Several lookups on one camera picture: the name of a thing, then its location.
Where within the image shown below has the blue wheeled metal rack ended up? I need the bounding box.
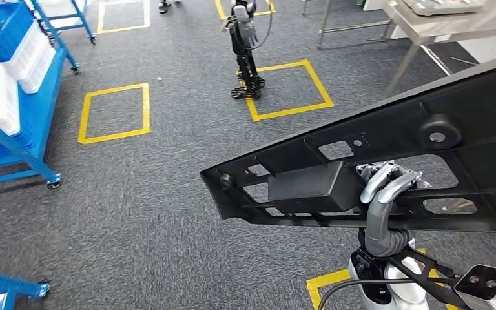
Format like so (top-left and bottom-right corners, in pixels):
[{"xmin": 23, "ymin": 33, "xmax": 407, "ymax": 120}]
[
  {"xmin": 30, "ymin": 0, "xmax": 98, "ymax": 47},
  {"xmin": 0, "ymin": 268, "xmax": 52, "ymax": 310},
  {"xmin": 0, "ymin": 0, "xmax": 81, "ymax": 206}
]

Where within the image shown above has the steel side table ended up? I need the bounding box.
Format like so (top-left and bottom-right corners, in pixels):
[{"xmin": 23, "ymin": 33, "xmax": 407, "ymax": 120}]
[{"xmin": 301, "ymin": 0, "xmax": 397, "ymax": 50}]

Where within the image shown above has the blue plastic crate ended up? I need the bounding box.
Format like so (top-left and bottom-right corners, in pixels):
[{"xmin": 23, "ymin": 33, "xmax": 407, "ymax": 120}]
[
  {"xmin": 0, "ymin": 132, "xmax": 39, "ymax": 170},
  {"xmin": 0, "ymin": 0, "xmax": 36, "ymax": 63}
]

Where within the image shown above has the black humanoid robot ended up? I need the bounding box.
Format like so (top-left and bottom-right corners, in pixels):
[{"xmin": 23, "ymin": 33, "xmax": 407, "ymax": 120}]
[{"xmin": 221, "ymin": 0, "xmax": 274, "ymax": 101}]

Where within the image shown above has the person's foot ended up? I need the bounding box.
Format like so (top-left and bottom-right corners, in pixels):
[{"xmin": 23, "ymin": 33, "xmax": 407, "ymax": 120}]
[{"xmin": 158, "ymin": 0, "xmax": 183, "ymax": 14}]

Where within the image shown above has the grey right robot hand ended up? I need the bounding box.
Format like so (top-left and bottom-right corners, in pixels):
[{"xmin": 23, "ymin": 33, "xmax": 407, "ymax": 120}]
[{"xmin": 355, "ymin": 160, "xmax": 431, "ymax": 254}]

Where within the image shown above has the black plastic bracket part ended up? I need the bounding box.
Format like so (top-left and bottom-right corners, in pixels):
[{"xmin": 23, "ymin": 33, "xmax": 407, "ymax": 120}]
[{"xmin": 199, "ymin": 53, "xmax": 496, "ymax": 234}]

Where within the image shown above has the steel workbench table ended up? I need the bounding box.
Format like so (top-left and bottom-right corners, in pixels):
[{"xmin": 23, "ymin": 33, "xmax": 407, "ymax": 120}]
[{"xmin": 380, "ymin": 0, "xmax": 496, "ymax": 98}]

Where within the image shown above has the white cabinet panel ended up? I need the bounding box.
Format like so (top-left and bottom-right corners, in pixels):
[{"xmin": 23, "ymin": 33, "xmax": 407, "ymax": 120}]
[{"xmin": 459, "ymin": 38, "xmax": 496, "ymax": 65}]

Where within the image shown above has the black camera cable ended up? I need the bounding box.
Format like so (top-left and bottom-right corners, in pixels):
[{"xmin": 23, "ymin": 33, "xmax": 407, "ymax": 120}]
[{"xmin": 316, "ymin": 278, "xmax": 457, "ymax": 310}]

